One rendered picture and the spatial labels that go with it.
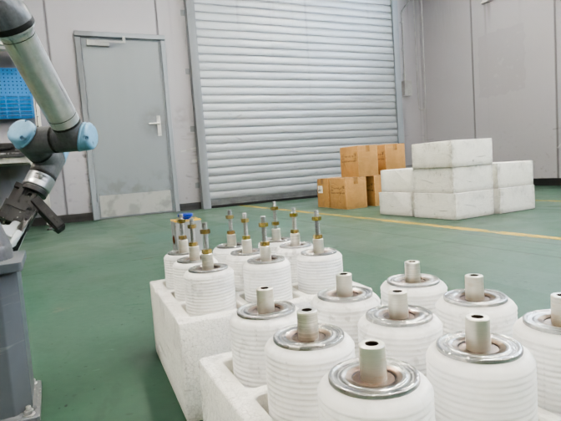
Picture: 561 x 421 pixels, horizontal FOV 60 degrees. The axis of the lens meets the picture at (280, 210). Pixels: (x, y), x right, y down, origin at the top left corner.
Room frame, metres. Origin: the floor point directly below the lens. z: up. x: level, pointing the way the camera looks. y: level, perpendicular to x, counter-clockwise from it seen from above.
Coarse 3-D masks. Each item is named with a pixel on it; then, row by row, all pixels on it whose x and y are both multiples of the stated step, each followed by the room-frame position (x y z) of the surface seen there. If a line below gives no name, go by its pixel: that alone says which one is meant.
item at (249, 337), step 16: (240, 320) 0.58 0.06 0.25; (256, 320) 0.57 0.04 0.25; (272, 320) 0.57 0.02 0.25; (288, 320) 0.57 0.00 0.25; (240, 336) 0.57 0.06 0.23; (256, 336) 0.56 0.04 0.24; (240, 352) 0.57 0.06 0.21; (256, 352) 0.56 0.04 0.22; (240, 368) 0.57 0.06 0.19; (256, 368) 0.56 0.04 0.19; (256, 384) 0.56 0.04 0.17
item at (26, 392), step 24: (0, 264) 0.84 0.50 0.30; (0, 288) 0.84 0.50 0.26; (0, 312) 0.83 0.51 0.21; (24, 312) 0.93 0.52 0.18; (0, 336) 0.83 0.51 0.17; (24, 336) 0.87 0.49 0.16; (0, 360) 0.83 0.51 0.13; (24, 360) 0.87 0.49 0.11; (0, 384) 0.83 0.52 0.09; (24, 384) 0.86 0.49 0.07; (0, 408) 0.83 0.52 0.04; (24, 408) 0.85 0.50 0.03
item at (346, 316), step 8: (376, 296) 0.64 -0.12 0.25; (312, 304) 0.64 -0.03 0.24; (320, 304) 0.63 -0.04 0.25; (328, 304) 0.62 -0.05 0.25; (336, 304) 0.61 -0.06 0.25; (344, 304) 0.61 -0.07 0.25; (352, 304) 0.61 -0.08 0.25; (360, 304) 0.61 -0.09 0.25; (368, 304) 0.62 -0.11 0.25; (376, 304) 0.62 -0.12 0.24; (320, 312) 0.62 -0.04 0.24; (328, 312) 0.61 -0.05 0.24; (336, 312) 0.61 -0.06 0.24; (344, 312) 0.61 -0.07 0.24; (352, 312) 0.61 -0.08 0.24; (360, 312) 0.61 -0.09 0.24; (320, 320) 0.63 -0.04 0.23; (328, 320) 0.61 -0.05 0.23; (336, 320) 0.61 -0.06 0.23; (344, 320) 0.61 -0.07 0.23; (352, 320) 0.61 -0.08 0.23; (344, 328) 0.61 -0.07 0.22; (352, 328) 0.61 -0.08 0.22; (352, 336) 0.61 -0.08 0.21
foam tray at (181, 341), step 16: (160, 288) 1.08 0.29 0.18; (160, 304) 1.00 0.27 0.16; (176, 304) 0.93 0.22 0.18; (240, 304) 0.90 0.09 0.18; (304, 304) 0.89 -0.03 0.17; (160, 320) 1.03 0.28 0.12; (176, 320) 0.83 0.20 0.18; (192, 320) 0.82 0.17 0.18; (208, 320) 0.82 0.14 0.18; (224, 320) 0.83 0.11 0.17; (160, 336) 1.05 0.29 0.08; (176, 336) 0.84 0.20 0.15; (192, 336) 0.81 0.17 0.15; (208, 336) 0.82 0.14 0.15; (224, 336) 0.83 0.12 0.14; (160, 352) 1.08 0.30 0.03; (176, 352) 0.85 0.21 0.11; (192, 352) 0.81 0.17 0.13; (208, 352) 0.82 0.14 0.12; (224, 352) 0.83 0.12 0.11; (176, 368) 0.87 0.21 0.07; (192, 368) 0.81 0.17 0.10; (176, 384) 0.89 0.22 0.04; (192, 384) 0.81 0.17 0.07; (192, 400) 0.81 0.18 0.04; (192, 416) 0.81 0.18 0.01
